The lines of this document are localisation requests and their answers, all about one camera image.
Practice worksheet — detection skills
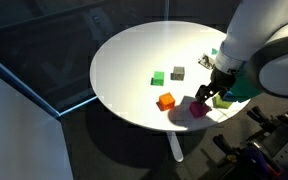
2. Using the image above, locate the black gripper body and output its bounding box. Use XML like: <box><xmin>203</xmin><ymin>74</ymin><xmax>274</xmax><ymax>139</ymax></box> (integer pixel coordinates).
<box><xmin>210</xmin><ymin>68</ymin><xmax>236</xmax><ymax>97</ymax></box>

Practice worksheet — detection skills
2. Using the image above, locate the pink block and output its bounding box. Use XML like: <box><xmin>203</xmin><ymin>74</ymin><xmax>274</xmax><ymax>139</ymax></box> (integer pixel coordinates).
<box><xmin>189</xmin><ymin>101</ymin><xmax>210</xmax><ymax>118</ymax></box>

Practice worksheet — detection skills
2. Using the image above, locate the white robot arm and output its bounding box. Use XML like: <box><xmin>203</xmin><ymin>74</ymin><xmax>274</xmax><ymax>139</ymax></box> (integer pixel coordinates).
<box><xmin>195</xmin><ymin>0</ymin><xmax>288</xmax><ymax>104</ymax></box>

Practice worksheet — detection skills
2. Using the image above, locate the lime green block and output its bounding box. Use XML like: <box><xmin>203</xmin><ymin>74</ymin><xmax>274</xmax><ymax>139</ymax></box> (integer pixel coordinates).
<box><xmin>212</xmin><ymin>95</ymin><xmax>232</xmax><ymax>109</ymax></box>

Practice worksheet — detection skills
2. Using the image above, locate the blue block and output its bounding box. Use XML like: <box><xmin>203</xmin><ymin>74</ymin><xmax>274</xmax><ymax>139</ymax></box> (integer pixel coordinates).
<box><xmin>222</xmin><ymin>91</ymin><xmax>249</xmax><ymax>103</ymax></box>

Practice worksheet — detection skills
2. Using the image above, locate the grey block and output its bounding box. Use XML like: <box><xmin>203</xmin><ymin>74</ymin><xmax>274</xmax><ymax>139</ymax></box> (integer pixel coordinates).
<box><xmin>171</xmin><ymin>66</ymin><xmax>185</xmax><ymax>81</ymax></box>

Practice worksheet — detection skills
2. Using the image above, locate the orange block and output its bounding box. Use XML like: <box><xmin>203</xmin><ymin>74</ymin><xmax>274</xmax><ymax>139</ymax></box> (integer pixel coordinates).
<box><xmin>158</xmin><ymin>93</ymin><xmax>175</xmax><ymax>110</ymax></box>

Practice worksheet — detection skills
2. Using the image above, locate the black white picture cube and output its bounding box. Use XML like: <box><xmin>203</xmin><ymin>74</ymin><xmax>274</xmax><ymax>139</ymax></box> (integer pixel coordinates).
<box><xmin>198</xmin><ymin>54</ymin><xmax>215</xmax><ymax>70</ymax></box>

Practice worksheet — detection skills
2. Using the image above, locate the cube with green triangle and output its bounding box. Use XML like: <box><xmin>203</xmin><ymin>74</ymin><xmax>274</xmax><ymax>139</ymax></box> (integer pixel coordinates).
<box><xmin>211</xmin><ymin>48</ymin><xmax>218</xmax><ymax>55</ymax></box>

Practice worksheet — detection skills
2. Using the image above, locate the white table leg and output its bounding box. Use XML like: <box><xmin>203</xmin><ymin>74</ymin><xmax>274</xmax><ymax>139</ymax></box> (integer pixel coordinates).
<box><xmin>167</xmin><ymin>132</ymin><xmax>184</xmax><ymax>162</ymax></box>

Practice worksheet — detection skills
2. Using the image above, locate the orange purple clamp left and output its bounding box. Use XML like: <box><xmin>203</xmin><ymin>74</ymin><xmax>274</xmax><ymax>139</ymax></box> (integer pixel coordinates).
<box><xmin>213</xmin><ymin>134</ymin><xmax>282</xmax><ymax>180</ymax></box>

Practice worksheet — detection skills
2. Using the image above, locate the orange purple clamp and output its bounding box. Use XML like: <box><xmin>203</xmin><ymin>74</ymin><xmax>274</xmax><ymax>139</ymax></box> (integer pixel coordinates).
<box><xmin>213</xmin><ymin>134</ymin><xmax>282</xmax><ymax>180</ymax></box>
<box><xmin>247</xmin><ymin>106</ymin><xmax>288</xmax><ymax>141</ymax></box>

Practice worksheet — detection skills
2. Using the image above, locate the orange purple clamp right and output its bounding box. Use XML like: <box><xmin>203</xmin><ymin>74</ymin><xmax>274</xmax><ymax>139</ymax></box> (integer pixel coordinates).
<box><xmin>247</xmin><ymin>106</ymin><xmax>288</xmax><ymax>141</ymax></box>

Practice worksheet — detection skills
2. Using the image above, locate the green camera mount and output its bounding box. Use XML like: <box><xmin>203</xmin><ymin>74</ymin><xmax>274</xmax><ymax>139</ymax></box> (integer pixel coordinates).
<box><xmin>230</xmin><ymin>71</ymin><xmax>261</xmax><ymax>102</ymax></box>

